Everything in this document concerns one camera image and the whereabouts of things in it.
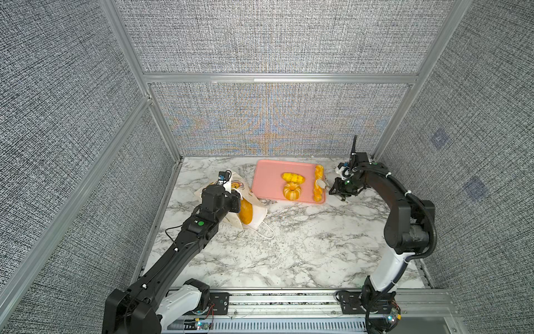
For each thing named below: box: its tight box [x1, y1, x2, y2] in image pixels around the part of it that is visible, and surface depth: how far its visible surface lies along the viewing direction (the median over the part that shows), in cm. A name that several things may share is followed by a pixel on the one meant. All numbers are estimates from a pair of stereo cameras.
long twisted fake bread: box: [313, 164, 325, 202], surface depth 104 cm
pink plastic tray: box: [251, 160, 318, 204], surface depth 112 cm
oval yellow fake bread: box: [280, 171, 306, 184], surface depth 108 cm
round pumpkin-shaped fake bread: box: [282, 181, 302, 201], surface depth 102 cm
